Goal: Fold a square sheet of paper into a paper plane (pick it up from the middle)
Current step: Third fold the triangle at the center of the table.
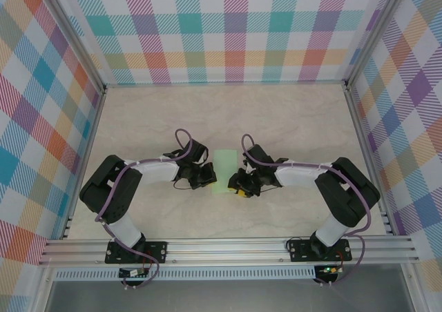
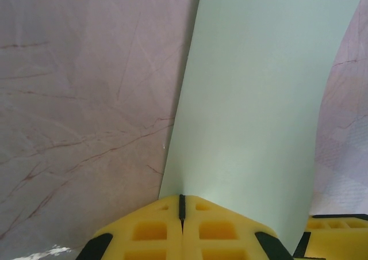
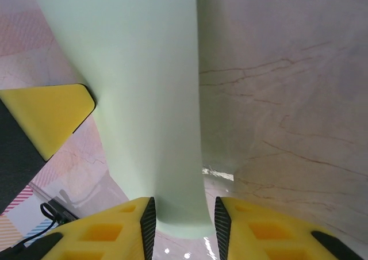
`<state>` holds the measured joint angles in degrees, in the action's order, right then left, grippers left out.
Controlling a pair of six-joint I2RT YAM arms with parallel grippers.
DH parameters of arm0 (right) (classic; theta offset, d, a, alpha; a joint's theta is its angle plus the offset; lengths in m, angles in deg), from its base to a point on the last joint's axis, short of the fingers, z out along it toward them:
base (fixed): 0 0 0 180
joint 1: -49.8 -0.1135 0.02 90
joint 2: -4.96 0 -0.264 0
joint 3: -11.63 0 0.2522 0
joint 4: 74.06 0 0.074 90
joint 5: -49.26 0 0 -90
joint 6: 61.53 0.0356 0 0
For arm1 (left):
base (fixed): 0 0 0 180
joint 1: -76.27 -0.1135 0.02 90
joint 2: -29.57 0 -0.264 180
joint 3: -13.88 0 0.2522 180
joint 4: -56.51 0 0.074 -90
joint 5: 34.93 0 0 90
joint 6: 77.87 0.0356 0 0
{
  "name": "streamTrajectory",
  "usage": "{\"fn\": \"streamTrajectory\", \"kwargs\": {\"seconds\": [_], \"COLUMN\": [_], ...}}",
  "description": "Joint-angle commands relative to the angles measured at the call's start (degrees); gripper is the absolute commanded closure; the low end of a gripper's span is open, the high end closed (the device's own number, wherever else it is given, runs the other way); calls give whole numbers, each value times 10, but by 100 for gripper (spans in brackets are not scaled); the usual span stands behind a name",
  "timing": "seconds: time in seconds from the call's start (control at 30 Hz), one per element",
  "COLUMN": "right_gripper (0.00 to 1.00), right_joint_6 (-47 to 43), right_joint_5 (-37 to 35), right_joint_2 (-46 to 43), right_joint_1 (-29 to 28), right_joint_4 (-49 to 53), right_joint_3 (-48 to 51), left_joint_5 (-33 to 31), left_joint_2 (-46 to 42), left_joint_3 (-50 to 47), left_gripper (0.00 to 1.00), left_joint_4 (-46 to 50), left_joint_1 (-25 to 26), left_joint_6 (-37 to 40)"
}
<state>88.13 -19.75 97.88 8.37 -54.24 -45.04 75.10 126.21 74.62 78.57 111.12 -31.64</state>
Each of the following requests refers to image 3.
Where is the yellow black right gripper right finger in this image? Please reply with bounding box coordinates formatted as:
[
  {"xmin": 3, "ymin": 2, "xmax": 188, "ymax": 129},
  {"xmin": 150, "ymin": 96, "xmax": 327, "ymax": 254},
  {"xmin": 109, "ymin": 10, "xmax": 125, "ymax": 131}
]
[{"xmin": 214, "ymin": 196, "xmax": 365, "ymax": 260}]

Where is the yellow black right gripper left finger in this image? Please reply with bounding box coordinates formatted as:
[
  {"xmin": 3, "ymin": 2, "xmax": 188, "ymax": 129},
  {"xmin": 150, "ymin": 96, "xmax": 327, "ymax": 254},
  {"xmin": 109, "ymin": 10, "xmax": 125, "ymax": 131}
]
[{"xmin": 11, "ymin": 196, "xmax": 158, "ymax": 260}]

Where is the light green paper sheet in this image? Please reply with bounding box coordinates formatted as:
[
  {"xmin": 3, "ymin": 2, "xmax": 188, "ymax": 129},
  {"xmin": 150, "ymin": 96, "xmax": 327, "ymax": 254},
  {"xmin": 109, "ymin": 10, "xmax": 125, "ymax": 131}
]
[{"xmin": 28, "ymin": 0, "xmax": 215, "ymax": 240}]

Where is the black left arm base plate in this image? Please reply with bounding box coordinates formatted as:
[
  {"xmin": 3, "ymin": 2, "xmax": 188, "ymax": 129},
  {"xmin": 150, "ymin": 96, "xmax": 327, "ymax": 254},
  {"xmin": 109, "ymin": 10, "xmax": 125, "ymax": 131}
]
[{"xmin": 43, "ymin": 198, "xmax": 76, "ymax": 224}]

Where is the thin black right gripper cable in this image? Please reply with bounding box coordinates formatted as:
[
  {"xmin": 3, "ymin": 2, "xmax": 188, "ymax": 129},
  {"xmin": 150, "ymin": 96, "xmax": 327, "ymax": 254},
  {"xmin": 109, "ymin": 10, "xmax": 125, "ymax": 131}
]
[{"xmin": 10, "ymin": 202, "xmax": 71, "ymax": 251}]

